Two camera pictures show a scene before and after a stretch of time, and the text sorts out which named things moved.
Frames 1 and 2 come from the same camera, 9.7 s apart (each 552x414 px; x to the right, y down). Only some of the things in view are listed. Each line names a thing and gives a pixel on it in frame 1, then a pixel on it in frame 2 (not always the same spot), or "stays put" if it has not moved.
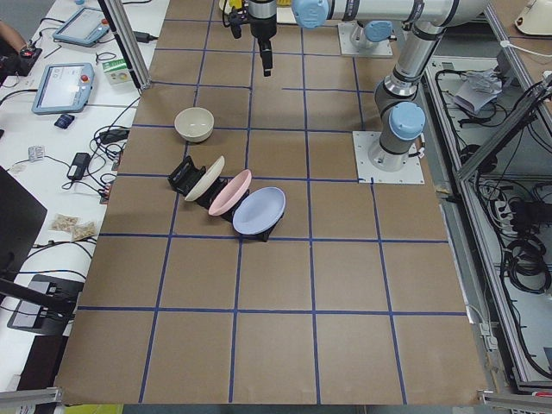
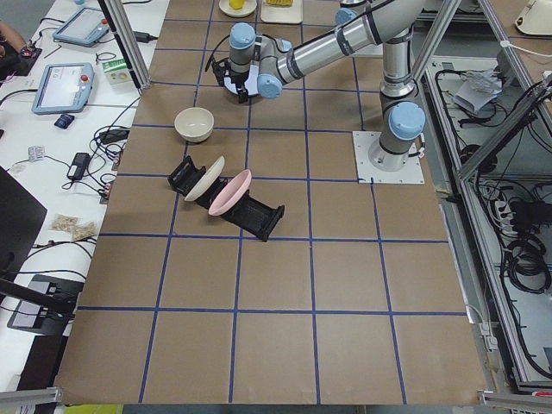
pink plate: [232, 193] stays put
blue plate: [259, 210] -> [252, 83]
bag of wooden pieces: [65, 222] stays put
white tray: [284, 15] stays put
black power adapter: [78, 166] stays put
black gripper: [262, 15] -> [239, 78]
